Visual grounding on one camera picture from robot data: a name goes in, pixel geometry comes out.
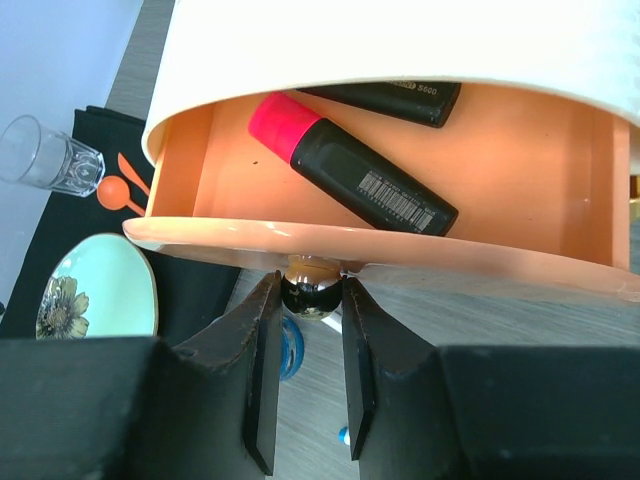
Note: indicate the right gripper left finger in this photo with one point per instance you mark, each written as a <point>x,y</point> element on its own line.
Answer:
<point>138,408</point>

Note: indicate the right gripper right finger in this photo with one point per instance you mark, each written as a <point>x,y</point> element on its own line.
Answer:
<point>419,411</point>

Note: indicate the pink black highlighter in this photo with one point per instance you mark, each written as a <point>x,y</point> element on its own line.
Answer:
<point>349,171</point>

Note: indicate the cream round drawer cabinet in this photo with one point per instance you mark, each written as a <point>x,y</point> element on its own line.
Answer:
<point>536,155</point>

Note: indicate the blue black highlighter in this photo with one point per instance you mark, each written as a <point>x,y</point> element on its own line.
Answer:
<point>424,103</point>

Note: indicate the white marker blue cap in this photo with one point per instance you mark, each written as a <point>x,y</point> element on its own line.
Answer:
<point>344,435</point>

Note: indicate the pale green plate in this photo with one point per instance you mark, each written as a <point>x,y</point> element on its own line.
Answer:
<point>103,287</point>

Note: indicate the blue white round tin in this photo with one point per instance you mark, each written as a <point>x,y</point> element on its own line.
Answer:
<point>292,349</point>

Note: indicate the orange plastic spoon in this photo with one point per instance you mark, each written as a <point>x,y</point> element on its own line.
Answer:
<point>113,194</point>

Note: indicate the clear glass cup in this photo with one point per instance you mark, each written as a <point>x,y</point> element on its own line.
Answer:
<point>37,156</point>

